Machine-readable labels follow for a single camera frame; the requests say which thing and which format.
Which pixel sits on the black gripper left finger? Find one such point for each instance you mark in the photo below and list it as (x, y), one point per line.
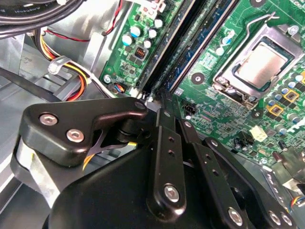
(71, 112)

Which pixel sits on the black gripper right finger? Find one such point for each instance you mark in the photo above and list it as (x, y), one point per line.
(221, 190)

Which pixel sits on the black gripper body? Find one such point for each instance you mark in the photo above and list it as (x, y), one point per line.
(107, 190)

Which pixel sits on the blue RAM stick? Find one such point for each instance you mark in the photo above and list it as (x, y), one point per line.
(189, 53)

